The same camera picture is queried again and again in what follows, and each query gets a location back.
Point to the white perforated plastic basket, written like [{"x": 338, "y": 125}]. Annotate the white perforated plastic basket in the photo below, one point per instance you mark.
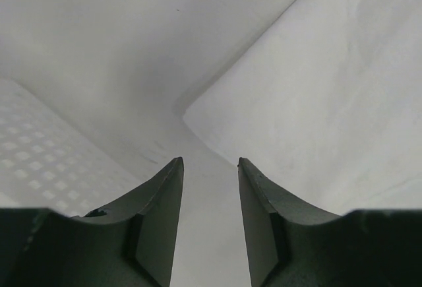
[{"x": 47, "y": 163}]

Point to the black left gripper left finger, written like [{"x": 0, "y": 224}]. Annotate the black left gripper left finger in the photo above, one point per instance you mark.
[{"x": 127, "y": 242}]

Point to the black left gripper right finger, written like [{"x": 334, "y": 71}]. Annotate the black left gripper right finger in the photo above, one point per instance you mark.
[{"x": 291, "y": 242}]

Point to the white t shirt robot print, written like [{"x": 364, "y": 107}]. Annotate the white t shirt robot print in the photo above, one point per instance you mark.
[{"x": 324, "y": 97}]

